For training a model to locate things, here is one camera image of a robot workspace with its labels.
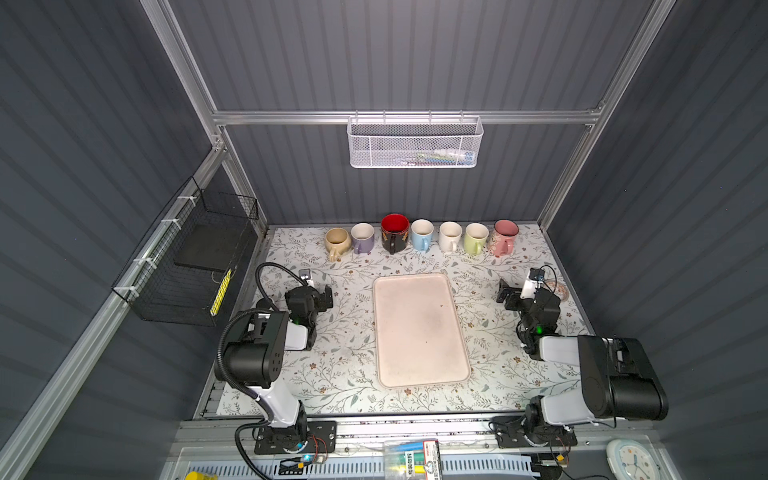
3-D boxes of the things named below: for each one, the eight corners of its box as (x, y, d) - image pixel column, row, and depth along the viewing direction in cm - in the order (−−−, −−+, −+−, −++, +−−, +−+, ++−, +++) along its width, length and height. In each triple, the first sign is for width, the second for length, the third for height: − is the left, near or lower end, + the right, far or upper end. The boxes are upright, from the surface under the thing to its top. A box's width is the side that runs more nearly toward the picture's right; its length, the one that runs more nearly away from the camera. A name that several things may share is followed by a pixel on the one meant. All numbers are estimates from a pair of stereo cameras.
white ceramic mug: (440, 259, 111) (443, 243, 104) (437, 237, 118) (439, 221, 111) (461, 259, 111) (465, 243, 104) (457, 237, 118) (461, 221, 111)
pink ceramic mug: (484, 257, 111) (491, 238, 103) (488, 235, 119) (496, 216, 110) (507, 263, 110) (516, 244, 101) (510, 241, 117) (519, 221, 108)
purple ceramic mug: (351, 256, 112) (349, 244, 107) (353, 234, 120) (352, 222, 114) (373, 256, 112) (372, 244, 107) (374, 234, 120) (374, 222, 114)
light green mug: (464, 261, 111) (469, 245, 103) (459, 239, 118) (464, 222, 111) (486, 261, 111) (493, 245, 103) (480, 239, 118) (486, 222, 111)
